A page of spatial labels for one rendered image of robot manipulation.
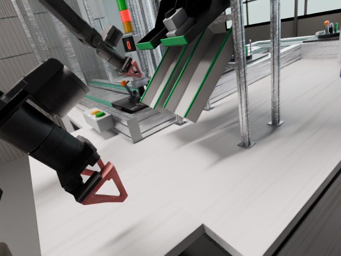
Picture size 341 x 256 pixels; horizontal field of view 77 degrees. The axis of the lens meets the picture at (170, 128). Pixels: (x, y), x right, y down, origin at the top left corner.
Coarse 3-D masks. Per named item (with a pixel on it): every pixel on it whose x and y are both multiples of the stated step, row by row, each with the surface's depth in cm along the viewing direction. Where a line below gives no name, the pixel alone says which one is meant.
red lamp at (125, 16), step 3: (120, 12) 104; (123, 12) 103; (126, 12) 104; (129, 12) 105; (120, 15) 105; (123, 15) 104; (126, 15) 104; (129, 15) 105; (123, 18) 105; (126, 18) 104; (129, 18) 105; (123, 21) 105
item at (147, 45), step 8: (168, 0) 72; (176, 0) 61; (184, 0) 62; (160, 8) 72; (168, 8) 73; (176, 8) 61; (184, 8) 63; (160, 16) 73; (160, 24) 73; (152, 32) 73; (160, 32) 61; (144, 40) 72; (152, 40) 61; (144, 48) 68; (152, 48) 63
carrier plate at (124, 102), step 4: (120, 100) 105; (124, 100) 103; (128, 100) 102; (112, 104) 103; (116, 104) 100; (120, 104) 98; (124, 104) 97; (128, 104) 95; (132, 104) 94; (144, 104) 90; (124, 108) 92; (128, 108) 90; (132, 108) 88; (136, 108) 87; (140, 108) 87; (144, 108) 88; (128, 112) 91; (132, 112) 87
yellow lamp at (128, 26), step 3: (126, 21) 105; (129, 21) 105; (123, 24) 106; (126, 24) 106; (129, 24) 106; (132, 24) 107; (126, 27) 106; (129, 27) 106; (132, 27) 107; (126, 30) 107; (129, 30) 107; (132, 30) 107
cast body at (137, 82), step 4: (136, 72) 95; (144, 72) 96; (132, 76) 97; (144, 76) 96; (136, 80) 95; (140, 80) 95; (144, 80) 97; (132, 84) 97; (136, 84) 95; (140, 84) 96; (144, 84) 97
